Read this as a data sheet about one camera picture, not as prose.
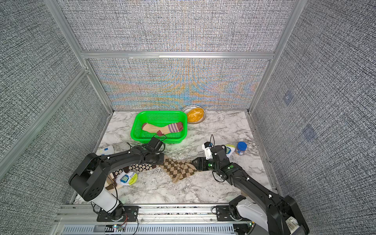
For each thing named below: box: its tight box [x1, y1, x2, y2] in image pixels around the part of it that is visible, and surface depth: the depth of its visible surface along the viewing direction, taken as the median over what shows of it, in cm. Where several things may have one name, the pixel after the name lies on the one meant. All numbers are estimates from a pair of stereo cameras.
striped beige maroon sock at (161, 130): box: [141, 121, 184, 137], surface depth 108 cm
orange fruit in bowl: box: [187, 107, 205, 123], surface depth 111 cm
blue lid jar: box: [236, 141, 248, 156], surface depth 94 cm
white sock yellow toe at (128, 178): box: [115, 171, 139, 187], surface depth 85 cm
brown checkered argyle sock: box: [159, 155, 198, 184], surface depth 89 cm
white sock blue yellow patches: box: [95, 145, 115, 156], surface depth 99 cm
